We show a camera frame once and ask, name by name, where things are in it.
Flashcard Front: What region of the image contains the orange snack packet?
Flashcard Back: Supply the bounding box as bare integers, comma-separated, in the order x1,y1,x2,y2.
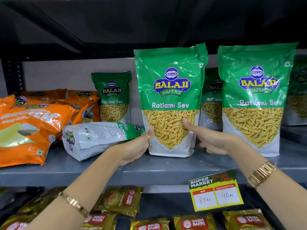
14,88,69,106
0,94,16,115
55,89,101,125
0,103,75,168

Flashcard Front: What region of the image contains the person's right forearm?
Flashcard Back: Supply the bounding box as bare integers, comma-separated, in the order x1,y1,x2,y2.
225,139,307,230

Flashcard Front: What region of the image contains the person's left forearm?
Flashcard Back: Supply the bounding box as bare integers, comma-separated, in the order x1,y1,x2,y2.
24,147,127,230

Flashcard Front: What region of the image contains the green snack packet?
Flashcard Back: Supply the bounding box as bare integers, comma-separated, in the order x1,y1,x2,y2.
200,67,224,131
91,70,132,124
280,54,307,126
217,42,299,158
133,43,209,158
62,121,146,162

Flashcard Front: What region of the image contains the yellow price tag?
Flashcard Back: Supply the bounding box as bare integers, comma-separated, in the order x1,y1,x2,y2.
188,169,244,212

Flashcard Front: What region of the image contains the person's left hand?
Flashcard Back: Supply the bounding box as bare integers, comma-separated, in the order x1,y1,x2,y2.
110,126,154,166

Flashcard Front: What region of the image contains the gold bracelet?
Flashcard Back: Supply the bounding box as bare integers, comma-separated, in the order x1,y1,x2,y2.
58,191,89,218

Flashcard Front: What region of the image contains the row of olive tea packets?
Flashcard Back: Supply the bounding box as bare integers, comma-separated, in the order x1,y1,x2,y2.
0,185,275,230

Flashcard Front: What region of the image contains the person's right hand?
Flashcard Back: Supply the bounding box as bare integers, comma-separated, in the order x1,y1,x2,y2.
182,118,241,156

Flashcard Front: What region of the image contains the grey metal shelf rack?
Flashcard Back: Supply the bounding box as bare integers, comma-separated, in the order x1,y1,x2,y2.
0,0,307,230

